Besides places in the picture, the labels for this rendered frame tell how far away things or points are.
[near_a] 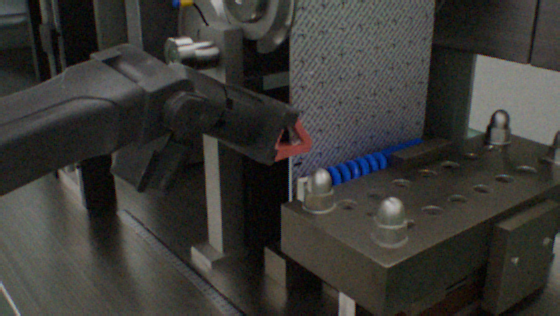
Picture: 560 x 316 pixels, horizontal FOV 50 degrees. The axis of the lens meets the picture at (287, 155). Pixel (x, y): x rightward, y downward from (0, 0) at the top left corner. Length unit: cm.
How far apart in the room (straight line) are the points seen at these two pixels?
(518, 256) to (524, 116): 299
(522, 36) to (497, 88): 289
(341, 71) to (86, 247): 42
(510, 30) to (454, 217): 31
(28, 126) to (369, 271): 33
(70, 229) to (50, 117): 50
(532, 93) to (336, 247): 308
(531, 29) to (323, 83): 29
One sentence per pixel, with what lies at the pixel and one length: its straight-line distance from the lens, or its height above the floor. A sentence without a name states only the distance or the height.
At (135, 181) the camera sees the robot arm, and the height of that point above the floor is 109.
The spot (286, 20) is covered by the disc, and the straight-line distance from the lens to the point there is 66.
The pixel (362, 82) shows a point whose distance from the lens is 75.
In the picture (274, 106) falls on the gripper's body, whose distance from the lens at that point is 63.
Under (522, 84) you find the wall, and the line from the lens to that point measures 366.
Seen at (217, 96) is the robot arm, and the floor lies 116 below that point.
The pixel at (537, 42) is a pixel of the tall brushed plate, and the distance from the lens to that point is 85.
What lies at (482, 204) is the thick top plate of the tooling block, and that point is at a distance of 70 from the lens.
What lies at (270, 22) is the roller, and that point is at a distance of 67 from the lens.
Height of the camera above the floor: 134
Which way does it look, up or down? 22 degrees down
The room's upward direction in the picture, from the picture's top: straight up
